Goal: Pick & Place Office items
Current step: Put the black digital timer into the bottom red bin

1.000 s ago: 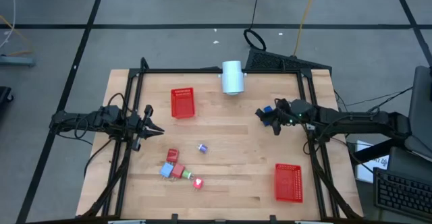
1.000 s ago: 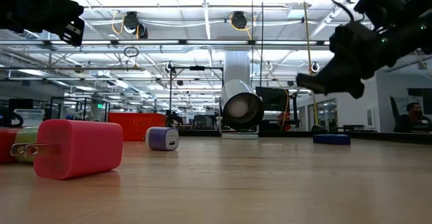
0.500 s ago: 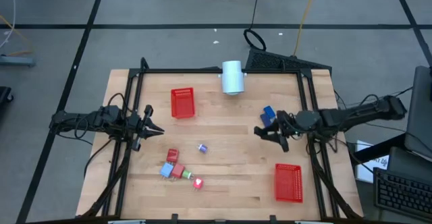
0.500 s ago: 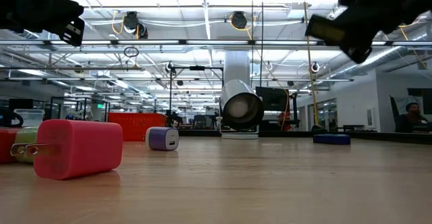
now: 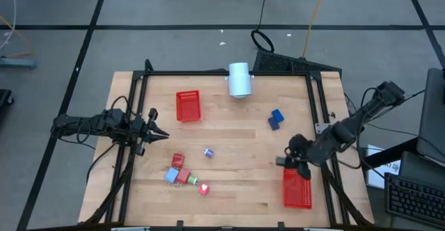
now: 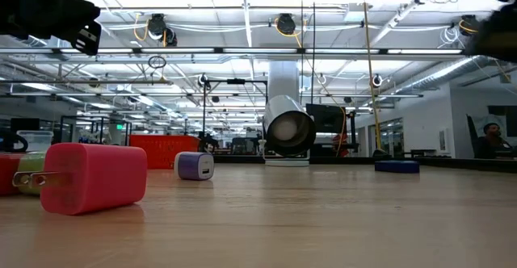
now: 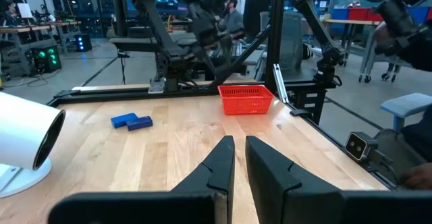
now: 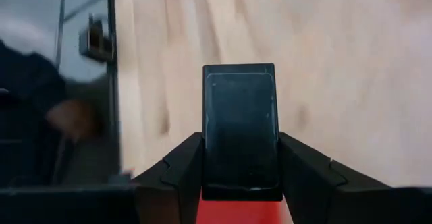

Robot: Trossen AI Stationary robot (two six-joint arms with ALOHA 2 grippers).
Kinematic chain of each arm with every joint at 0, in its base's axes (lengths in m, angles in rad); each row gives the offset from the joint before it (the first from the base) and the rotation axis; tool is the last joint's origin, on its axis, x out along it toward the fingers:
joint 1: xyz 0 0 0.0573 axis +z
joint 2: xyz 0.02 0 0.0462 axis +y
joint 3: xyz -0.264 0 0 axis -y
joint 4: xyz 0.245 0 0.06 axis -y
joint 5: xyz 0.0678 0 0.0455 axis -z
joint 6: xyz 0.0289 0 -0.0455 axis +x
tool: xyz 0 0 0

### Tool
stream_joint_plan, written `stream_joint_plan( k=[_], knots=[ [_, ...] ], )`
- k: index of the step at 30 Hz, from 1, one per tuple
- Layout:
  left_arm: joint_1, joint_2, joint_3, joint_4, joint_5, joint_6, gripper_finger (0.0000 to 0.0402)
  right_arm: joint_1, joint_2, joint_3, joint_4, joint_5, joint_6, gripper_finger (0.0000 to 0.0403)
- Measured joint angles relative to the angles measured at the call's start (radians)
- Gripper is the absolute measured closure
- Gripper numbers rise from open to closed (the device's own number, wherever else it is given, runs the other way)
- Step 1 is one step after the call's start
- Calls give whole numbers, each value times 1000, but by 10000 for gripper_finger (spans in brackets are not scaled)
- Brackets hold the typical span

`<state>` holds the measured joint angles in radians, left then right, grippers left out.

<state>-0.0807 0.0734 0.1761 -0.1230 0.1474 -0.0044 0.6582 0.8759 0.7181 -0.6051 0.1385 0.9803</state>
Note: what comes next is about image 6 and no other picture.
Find red plastic basket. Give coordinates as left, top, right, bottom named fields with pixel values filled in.
left=128, top=134, right=201, bottom=170

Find dark blue wall charger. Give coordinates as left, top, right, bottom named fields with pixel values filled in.
left=374, top=160, right=420, bottom=174

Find pink wall charger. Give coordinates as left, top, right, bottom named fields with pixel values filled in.
left=11, top=142, right=149, bottom=216

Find black aluminium table frame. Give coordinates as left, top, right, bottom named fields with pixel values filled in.
left=212, top=153, right=517, bottom=174

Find black hanging cable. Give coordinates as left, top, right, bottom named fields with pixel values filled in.
left=311, top=0, right=317, bottom=104
left=299, top=0, right=305, bottom=104

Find small black background monitor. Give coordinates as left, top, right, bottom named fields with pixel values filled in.
left=10, top=117, right=40, bottom=132

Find dark wall screen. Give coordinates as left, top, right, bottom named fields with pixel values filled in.
left=487, top=105, right=517, bottom=138

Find person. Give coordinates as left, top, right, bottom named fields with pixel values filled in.
left=475, top=122, right=517, bottom=159

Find tall black rig frame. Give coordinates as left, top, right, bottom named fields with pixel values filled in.
left=200, top=77, right=269, bottom=156

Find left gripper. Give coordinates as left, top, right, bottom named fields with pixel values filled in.
left=0, top=0, right=102, bottom=57

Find black office chair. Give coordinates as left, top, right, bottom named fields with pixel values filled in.
left=466, top=114, right=482, bottom=159

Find white round column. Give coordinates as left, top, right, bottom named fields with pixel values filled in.
left=268, top=61, right=301, bottom=103

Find green white wall charger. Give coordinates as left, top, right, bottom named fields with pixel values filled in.
left=15, top=151, right=46, bottom=196

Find white cylinder lamp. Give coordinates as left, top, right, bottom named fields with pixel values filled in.
left=262, top=94, right=317, bottom=167

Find silver ventilation duct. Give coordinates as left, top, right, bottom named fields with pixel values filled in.
left=393, top=56, right=492, bottom=95

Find small red background object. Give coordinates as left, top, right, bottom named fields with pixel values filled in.
left=332, top=133, right=349, bottom=158

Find low black rig frame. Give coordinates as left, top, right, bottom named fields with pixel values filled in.
left=59, top=115, right=133, bottom=147

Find long ceiling light rail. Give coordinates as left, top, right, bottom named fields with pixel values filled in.
left=0, top=47, right=464, bottom=56

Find yellow hanging cable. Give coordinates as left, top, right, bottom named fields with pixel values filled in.
left=360, top=0, right=384, bottom=156

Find red wall charger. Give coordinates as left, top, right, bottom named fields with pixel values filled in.
left=0, top=153, right=25, bottom=197

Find clear plastic storage bin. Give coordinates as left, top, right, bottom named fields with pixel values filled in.
left=16, top=129, right=54, bottom=153

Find purple white wall charger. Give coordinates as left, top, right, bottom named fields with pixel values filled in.
left=174, top=151, right=215, bottom=181

